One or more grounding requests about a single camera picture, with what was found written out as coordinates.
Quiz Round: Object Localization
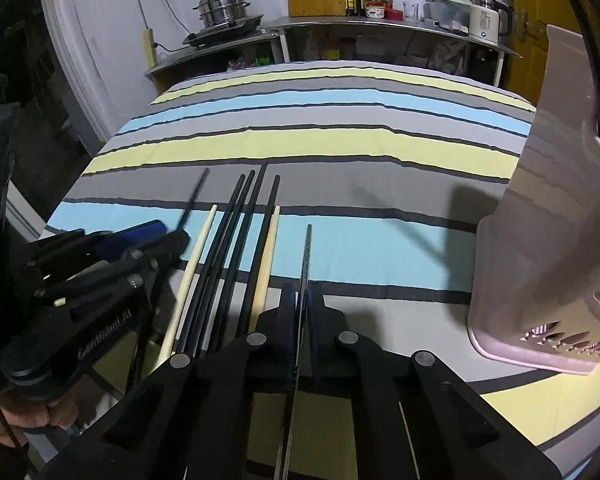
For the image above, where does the wooden chopstick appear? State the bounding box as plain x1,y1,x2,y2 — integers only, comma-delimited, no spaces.
247,205,282,335
157,205,218,361

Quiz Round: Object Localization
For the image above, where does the white electric kettle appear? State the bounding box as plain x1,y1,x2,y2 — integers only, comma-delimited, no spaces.
467,0,513,43

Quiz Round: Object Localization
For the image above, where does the stainless steel steamer pot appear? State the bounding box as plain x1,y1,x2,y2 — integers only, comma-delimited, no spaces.
192,0,253,31

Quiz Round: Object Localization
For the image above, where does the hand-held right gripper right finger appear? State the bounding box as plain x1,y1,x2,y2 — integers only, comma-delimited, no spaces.
305,281,564,480

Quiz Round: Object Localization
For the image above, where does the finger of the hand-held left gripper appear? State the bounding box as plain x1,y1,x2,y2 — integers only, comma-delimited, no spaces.
25,219,168,272
39,231,191,312

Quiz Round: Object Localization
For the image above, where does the grey plastic container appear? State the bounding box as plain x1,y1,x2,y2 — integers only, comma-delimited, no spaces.
424,0,473,31

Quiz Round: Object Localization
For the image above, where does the metal shelf table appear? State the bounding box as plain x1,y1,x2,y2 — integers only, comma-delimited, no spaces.
145,15,523,93

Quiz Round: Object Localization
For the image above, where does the striped tablecloth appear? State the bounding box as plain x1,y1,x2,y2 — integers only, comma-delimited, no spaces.
40,60,600,480

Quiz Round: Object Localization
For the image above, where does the person's left hand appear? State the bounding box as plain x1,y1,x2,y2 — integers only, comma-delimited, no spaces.
0,389,82,449

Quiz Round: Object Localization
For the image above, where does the pink plastic utensil holder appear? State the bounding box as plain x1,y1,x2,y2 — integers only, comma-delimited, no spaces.
467,24,600,376

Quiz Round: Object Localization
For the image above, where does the black induction cooker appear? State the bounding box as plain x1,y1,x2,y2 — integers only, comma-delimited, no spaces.
181,14,265,49

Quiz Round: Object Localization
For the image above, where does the black cable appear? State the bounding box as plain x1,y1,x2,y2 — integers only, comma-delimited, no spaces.
550,0,600,142

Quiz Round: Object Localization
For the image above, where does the metal chopstick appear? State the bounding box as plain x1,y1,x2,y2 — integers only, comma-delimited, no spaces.
275,224,314,480

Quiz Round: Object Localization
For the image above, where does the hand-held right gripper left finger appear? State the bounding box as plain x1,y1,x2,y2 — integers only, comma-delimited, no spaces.
39,282,301,480

